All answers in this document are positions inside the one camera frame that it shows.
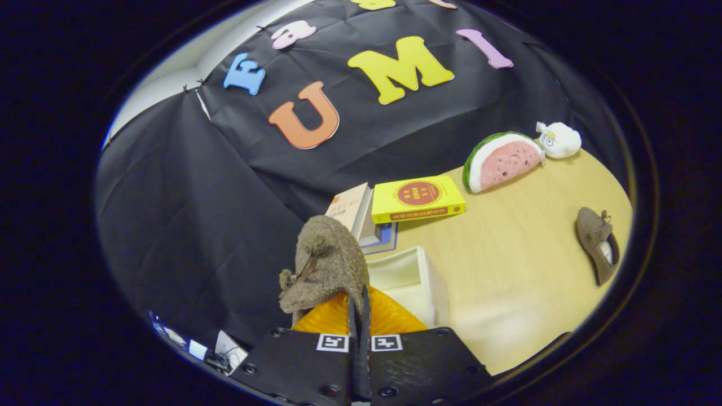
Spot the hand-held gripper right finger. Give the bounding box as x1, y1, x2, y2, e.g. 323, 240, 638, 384
360, 285, 492, 406

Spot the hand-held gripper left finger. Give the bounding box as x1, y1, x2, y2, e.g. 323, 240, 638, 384
230, 290, 362, 406

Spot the cream fabric storage box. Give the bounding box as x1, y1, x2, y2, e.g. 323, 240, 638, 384
366, 246, 450, 329

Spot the brown fuzzy shoe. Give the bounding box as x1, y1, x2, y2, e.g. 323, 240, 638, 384
575, 207, 621, 286
278, 214, 371, 328

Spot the blue printed packet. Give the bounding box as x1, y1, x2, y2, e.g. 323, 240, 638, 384
149, 310, 209, 361

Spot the blue book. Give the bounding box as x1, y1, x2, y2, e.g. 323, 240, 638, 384
364, 222, 398, 255

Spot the beige book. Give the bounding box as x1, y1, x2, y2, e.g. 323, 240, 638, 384
325, 182, 381, 248

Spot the yellow book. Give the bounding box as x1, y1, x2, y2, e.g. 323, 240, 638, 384
371, 175, 466, 224

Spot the watermelon slice plush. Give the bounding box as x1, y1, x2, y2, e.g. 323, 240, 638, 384
463, 131, 545, 194

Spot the white plush toy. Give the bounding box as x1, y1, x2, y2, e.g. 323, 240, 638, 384
536, 122, 582, 160

